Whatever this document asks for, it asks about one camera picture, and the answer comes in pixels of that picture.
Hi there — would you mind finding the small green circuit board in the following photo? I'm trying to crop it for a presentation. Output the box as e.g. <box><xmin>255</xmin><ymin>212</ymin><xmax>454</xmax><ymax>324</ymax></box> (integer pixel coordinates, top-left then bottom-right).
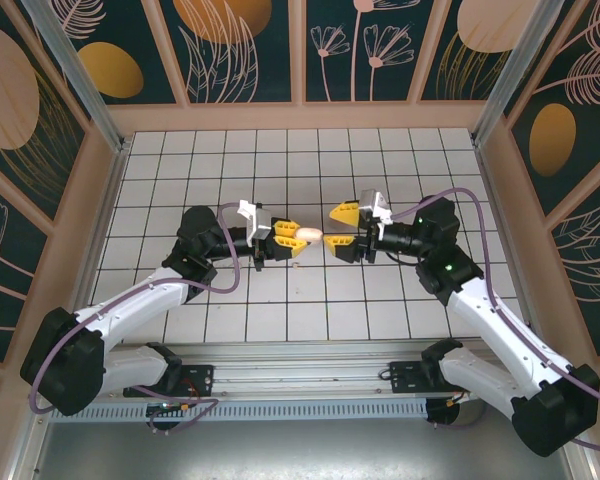
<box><xmin>146</xmin><ymin>401</ymin><xmax>194</xmax><ymax>417</ymax></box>

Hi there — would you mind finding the grey sheet metal tray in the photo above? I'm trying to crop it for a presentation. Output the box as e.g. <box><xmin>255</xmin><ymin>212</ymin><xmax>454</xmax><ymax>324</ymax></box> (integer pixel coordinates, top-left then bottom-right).
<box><xmin>9</xmin><ymin>394</ymin><xmax>596</xmax><ymax>480</ymax></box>

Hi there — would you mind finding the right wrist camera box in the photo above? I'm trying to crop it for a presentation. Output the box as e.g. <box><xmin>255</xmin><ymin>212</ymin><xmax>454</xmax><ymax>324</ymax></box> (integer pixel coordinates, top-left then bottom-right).
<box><xmin>358</xmin><ymin>188</ymin><xmax>394</xmax><ymax>226</ymax></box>

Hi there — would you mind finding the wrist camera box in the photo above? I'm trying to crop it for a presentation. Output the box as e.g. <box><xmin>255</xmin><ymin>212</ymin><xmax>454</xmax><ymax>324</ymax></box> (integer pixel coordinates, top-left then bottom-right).
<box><xmin>236</xmin><ymin>199</ymin><xmax>275</xmax><ymax>247</ymax></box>
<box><xmin>358</xmin><ymin>188</ymin><xmax>394</xmax><ymax>226</ymax></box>

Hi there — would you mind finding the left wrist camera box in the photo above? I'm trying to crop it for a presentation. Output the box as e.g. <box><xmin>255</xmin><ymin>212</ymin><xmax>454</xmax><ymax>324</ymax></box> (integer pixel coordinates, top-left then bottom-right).
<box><xmin>236</xmin><ymin>199</ymin><xmax>275</xmax><ymax>247</ymax></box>

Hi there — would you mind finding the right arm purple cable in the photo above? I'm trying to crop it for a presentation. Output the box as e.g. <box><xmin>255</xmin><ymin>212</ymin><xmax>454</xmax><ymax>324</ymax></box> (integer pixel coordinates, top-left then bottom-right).
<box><xmin>389</xmin><ymin>187</ymin><xmax>600</xmax><ymax>454</ymax></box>

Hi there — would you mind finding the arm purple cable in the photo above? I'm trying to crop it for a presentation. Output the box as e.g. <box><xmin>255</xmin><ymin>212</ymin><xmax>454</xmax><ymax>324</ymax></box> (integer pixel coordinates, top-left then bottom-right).
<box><xmin>389</xmin><ymin>187</ymin><xmax>600</xmax><ymax>454</ymax></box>
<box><xmin>29</xmin><ymin>203</ymin><xmax>244</xmax><ymax>436</ymax></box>

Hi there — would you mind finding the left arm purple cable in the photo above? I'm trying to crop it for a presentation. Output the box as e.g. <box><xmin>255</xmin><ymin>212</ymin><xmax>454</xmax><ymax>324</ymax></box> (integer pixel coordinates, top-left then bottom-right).
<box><xmin>29</xmin><ymin>203</ymin><xmax>244</xmax><ymax>436</ymax></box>

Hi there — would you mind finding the aluminium side rail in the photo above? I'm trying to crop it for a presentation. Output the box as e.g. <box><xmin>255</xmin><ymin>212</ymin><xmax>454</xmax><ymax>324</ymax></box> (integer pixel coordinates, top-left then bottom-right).
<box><xmin>77</xmin><ymin>141</ymin><xmax>133</xmax><ymax>311</ymax></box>
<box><xmin>472</xmin><ymin>139</ymin><xmax>549</xmax><ymax>354</ymax></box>

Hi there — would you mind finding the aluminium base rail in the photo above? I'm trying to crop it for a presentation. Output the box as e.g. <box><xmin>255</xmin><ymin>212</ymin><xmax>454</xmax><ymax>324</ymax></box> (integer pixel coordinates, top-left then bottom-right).
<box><xmin>27</xmin><ymin>341</ymin><xmax>576</xmax><ymax>401</ymax></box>

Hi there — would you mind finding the grey slotted cable duct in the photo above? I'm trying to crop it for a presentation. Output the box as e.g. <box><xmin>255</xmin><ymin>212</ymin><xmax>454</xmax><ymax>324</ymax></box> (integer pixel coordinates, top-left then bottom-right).
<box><xmin>49</xmin><ymin>399</ymin><xmax>430</xmax><ymax>422</ymax></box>

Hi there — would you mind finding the aluminium corner post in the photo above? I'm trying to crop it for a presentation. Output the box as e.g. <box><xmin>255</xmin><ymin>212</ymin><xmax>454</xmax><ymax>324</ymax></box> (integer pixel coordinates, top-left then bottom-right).
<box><xmin>470</xmin><ymin>0</ymin><xmax>566</xmax><ymax>147</ymax></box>
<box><xmin>20</xmin><ymin>0</ymin><xmax>132</xmax><ymax>154</ymax></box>

